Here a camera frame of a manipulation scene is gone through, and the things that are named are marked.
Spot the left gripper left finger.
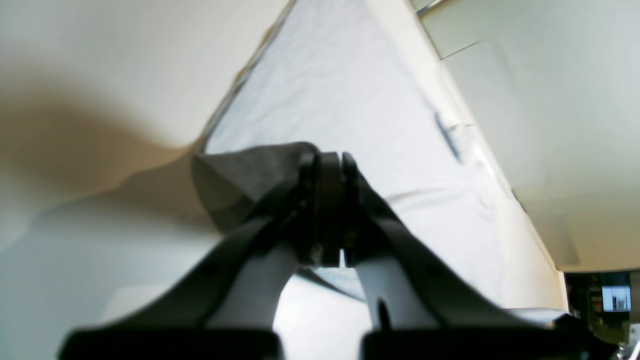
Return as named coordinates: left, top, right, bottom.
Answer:
left=58, top=152, right=321, bottom=360

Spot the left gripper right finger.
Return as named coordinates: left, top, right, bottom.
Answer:
left=342, top=153, right=620, bottom=360

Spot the grey T-shirt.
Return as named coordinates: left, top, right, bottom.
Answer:
left=198, top=0, right=569, bottom=312

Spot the tablet with black frame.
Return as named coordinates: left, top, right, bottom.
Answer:
left=601, top=285, right=632, bottom=313

